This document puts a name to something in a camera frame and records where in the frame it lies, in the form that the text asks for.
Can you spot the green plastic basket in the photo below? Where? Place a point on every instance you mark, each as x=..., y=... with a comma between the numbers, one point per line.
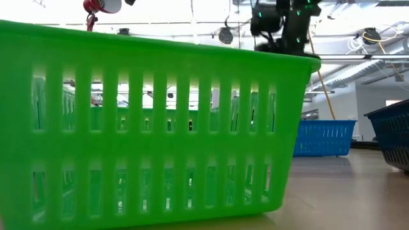
x=159, y=147

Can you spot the black plastic basket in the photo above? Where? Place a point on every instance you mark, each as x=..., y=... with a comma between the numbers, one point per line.
x=394, y=134

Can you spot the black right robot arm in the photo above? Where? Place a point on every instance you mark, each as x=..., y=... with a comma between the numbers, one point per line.
x=298, y=25

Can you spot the small black ceiling fixture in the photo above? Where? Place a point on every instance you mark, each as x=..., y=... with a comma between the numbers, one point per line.
x=123, y=31

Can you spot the red desk lamp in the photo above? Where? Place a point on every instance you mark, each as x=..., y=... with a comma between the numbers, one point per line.
x=96, y=4

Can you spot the long ceiling light bar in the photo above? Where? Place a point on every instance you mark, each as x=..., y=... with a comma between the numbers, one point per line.
x=351, y=57

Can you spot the blue plastic basket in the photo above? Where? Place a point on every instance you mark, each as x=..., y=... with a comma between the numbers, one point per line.
x=326, y=139

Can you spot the silver ventilation duct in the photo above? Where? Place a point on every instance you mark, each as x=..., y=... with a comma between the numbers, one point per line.
x=358, y=72

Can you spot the black aluminium table frame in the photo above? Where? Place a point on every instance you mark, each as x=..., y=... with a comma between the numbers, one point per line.
x=365, y=145

